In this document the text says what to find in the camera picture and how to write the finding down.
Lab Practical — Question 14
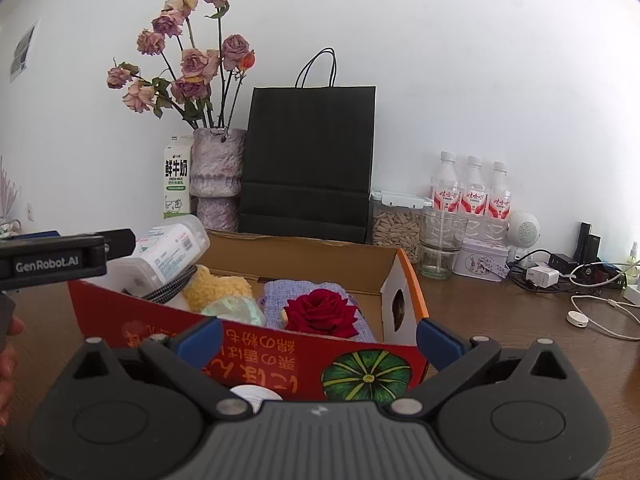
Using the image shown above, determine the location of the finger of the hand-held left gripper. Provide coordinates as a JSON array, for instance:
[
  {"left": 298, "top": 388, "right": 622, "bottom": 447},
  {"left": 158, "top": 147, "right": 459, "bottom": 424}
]
[{"left": 101, "top": 228, "right": 137, "bottom": 261}]

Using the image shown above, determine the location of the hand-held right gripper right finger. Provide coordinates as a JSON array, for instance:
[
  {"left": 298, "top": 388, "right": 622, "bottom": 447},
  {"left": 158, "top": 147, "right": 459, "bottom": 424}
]
[{"left": 389, "top": 316, "right": 570, "bottom": 420}]

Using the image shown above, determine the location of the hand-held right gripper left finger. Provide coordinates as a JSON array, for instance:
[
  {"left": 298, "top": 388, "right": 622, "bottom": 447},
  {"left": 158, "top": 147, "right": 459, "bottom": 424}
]
[{"left": 72, "top": 316, "right": 253, "bottom": 420}]

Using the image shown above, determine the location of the clear white label bottle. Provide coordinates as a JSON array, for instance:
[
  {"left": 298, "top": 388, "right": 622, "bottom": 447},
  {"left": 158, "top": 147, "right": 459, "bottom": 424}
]
[{"left": 106, "top": 214, "right": 211, "bottom": 292}]

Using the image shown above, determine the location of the braided black charging cable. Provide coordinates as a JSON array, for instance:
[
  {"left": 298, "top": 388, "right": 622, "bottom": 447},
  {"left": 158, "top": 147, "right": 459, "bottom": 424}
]
[{"left": 135, "top": 262, "right": 198, "bottom": 306}]

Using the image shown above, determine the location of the white ribbed bottle cap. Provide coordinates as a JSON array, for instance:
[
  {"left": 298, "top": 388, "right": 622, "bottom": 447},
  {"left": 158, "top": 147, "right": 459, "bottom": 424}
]
[{"left": 229, "top": 384, "right": 285, "bottom": 403}]

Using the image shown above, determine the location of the orange cardboard box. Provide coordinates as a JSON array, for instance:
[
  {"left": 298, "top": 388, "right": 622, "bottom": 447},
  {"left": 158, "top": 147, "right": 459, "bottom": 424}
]
[{"left": 67, "top": 230, "right": 431, "bottom": 403}]

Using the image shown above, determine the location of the purple woven cloth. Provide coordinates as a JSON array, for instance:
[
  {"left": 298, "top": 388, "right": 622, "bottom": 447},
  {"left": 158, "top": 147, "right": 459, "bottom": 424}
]
[{"left": 262, "top": 280, "right": 378, "bottom": 343}]

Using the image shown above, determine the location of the red rose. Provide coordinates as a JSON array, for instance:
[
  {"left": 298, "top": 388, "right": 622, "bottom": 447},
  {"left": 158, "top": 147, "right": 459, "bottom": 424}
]
[{"left": 282, "top": 289, "right": 362, "bottom": 338}]

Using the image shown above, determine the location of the clear seed container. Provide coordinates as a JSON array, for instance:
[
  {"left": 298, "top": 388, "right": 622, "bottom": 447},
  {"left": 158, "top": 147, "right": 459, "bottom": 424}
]
[{"left": 370, "top": 190, "right": 433, "bottom": 265}]

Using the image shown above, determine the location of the person's left hand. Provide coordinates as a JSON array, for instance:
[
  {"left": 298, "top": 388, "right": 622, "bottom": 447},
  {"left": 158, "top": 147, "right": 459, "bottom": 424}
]
[{"left": 0, "top": 316, "right": 26, "bottom": 428}]

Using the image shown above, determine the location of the yellow plush toy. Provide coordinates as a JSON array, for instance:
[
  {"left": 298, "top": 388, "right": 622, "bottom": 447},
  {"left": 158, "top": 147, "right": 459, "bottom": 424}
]
[{"left": 182, "top": 265, "right": 253, "bottom": 313}]

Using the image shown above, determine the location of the white green milk carton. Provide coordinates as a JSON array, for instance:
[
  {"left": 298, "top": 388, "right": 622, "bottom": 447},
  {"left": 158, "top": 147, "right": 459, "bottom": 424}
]
[{"left": 162, "top": 135, "right": 195, "bottom": 221}]

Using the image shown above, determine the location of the clear drinking glass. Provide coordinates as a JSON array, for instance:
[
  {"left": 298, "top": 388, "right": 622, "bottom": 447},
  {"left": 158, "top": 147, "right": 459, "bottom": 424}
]
[{"left": 419, "top": 209, "right": 469, "bottom": 280}]

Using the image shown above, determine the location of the white printed tin box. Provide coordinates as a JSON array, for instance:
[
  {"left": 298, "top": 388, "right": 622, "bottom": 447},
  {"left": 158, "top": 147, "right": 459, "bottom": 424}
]
[{"left": 452, "top": 239, "right": 511, "bottom": 282}]

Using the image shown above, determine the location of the purple mottled vase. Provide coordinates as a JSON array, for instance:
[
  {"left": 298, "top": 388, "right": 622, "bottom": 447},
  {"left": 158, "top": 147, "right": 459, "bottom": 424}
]
[{"left": 189, "top": 127, "right": 248, "bottom": 233}]

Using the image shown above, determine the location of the white charger cube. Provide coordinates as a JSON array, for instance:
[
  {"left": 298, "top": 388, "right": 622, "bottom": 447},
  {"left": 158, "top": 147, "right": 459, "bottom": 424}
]
[{"left": 526, "top": 266, "right": 560, "bottom": 290}]

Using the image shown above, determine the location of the white round speaker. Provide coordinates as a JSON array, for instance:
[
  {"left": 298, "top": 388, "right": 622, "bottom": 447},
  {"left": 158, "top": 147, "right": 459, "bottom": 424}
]
[{"left": 506, "top": 210, "right": 542, "bottom": 261}]

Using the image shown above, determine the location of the red label water bottle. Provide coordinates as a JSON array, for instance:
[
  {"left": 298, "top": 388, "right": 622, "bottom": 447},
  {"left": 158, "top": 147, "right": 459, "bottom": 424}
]
[
  {"left": 460, "top": 155, "right": 490, "bottom": 241},
  {"left": 486, "top": 161, "right": 516, "bottom": 243},
  {"left": 430, "top": 151, "right": 463, "bottom": 213}
]

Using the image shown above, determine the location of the black round gadget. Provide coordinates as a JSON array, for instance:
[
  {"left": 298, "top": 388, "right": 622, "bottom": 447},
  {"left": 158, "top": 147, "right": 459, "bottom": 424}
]
[{"left": 582, "top": 262, "right": 626, "bottom": 286}]

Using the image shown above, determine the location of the tall black upright device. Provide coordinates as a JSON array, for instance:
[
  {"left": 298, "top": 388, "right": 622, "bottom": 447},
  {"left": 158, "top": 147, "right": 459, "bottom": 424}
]
[{"left": 577, "top": 221, "right": 593, "bottom": 261}]

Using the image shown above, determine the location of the dried pink rose bouquet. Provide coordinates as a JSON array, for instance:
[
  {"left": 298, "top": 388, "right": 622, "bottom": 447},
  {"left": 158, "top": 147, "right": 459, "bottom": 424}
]
[{"left": 106, "top": 0, "right": 257, "bottom": 131}]

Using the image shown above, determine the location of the black paper bag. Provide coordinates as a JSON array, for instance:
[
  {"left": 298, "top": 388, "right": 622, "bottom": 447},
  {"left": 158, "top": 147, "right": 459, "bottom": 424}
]
[{"left": 237, "top": 47, "right": 377, "bottom": 245}]

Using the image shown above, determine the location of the pink plant wall sticker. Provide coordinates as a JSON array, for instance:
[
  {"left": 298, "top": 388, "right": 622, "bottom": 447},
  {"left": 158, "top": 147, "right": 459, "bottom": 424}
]
[{"left": 0, "top": 155, "right": 22, "bottom": 218}]

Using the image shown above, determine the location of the white cable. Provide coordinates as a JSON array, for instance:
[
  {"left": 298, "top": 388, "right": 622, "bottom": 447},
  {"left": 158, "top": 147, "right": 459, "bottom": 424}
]
[{"left": 570, "top": 260, "right": 640, "bottom": 342}]

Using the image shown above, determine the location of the wall paper sheet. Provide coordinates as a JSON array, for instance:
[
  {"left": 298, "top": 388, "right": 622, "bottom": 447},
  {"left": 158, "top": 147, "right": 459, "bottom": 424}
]
[{"left": 9, "top": 19, "right": 42, "bottom": 84}]

